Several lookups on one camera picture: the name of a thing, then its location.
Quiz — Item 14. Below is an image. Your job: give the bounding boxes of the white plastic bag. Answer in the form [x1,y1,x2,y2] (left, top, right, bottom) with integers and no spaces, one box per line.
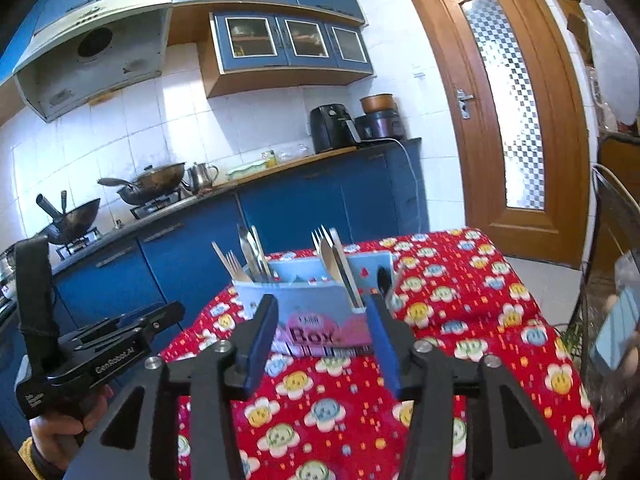
[582,0,640,126]

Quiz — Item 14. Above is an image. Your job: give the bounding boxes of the steel wok with long handle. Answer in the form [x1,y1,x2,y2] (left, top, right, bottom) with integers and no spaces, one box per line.
[97,161,187,206]

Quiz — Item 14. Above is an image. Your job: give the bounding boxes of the blue kitchen base cabinet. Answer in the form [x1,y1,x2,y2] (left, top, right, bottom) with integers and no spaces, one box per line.
[0,137,431,436]

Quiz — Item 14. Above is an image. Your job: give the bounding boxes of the white green food container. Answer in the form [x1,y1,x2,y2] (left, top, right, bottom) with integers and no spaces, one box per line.
[226,162,268,181]

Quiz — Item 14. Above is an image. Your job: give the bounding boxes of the light blue box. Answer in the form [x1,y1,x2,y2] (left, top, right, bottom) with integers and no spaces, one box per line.
[590,287,640,373]

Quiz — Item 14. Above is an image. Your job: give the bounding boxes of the black plastic spoon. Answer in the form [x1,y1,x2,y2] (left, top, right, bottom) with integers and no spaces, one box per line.
[376,266,393,306]

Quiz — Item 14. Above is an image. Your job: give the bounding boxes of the person's left hand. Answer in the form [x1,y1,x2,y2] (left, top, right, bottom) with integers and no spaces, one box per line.
[30,385,116,471]

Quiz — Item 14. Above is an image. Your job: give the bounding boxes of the black air fryer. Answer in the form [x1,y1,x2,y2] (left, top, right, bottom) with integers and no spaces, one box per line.
[310,104,362,154]

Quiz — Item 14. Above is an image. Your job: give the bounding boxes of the person's left forearm yellow sleeve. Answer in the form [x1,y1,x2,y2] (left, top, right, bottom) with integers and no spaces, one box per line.
[17,437,63,480]

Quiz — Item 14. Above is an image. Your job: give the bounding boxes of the light blue plastic utensil holder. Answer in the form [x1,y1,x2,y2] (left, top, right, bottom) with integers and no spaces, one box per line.
[234,254,407,358]

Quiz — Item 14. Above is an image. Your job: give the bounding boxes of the dark rice cooker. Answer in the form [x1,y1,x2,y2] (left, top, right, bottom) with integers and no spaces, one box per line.
[354,110,406,142]

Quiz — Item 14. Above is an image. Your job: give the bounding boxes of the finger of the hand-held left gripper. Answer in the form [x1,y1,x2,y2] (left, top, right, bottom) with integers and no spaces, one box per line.
[117,301,186,335]

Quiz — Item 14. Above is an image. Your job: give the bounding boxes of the blue glass door wall cabinet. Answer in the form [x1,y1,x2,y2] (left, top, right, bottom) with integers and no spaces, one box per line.
[197,10,376,98]

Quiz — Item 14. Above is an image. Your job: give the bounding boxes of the white power cable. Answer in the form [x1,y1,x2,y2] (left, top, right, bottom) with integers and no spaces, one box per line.
[395,141,431,233]

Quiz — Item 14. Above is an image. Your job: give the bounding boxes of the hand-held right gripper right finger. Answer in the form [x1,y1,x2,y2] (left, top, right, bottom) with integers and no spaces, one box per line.
[366,295,576,480]

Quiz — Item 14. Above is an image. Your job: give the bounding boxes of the red smiley flower tablecloth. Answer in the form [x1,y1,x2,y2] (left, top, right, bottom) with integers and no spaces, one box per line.
[160,227,601,480]

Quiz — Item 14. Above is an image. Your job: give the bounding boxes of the wooden door with glass panel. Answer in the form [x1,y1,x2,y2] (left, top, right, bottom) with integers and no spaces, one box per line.
[402,0,608,268]

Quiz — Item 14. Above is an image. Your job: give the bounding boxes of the gas stove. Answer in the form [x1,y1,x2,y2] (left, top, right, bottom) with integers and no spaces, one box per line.
[50,190,195,261]

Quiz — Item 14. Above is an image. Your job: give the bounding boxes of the brown pot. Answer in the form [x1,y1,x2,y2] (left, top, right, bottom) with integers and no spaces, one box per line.
[360,92,398,115]

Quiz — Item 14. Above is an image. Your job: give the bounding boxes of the grey range hood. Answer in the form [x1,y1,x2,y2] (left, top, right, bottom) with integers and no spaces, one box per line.
[12,10,168,123]

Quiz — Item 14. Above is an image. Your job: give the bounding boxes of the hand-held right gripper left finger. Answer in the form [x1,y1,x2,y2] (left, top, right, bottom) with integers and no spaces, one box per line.
[62,294,280,480]

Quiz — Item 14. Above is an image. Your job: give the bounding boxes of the steel kettle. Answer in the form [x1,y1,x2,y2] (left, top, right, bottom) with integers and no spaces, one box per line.
[186,161,220,193]

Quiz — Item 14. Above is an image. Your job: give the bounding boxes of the dark wok with utensils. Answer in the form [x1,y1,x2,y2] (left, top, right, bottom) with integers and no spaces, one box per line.
[35,191,101,245]

